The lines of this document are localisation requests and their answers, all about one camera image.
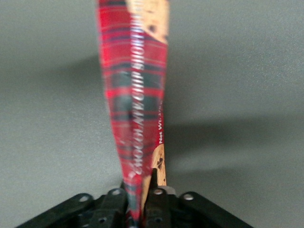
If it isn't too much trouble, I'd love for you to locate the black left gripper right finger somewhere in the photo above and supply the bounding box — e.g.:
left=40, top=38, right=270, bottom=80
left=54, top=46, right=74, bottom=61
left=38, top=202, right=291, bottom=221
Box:
left=142, top=167, right=178, bottom=228

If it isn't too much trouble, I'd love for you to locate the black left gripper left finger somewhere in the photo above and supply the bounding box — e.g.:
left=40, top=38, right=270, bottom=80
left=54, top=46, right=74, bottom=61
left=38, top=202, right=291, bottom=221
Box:
left=91, top=188, right=129, bottom=228

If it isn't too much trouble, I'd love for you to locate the red plaid cookie box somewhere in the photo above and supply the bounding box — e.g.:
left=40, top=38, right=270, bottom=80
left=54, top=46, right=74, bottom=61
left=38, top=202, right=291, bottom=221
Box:
left=94, top=0, right=171, bottom=226

